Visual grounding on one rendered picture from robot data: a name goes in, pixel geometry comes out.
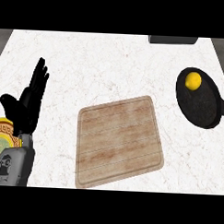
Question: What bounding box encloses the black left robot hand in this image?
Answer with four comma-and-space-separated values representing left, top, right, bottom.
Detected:
0, 54, 51, 137

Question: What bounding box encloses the wooden cutting board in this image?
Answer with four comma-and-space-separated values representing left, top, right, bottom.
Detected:
74, 92, 168, 193

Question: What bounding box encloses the yellow lemon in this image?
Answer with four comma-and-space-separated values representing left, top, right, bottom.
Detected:
184, 71, 203, 92

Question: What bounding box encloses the black frying pan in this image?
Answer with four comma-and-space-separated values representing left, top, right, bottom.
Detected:
173, 65, 224, 131

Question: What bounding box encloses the yellow patterned plate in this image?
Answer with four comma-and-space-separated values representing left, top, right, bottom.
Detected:
0, 116, 24, 157

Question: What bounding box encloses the dark grey appliance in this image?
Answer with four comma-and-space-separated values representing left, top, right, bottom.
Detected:
147, 35, 199, 47

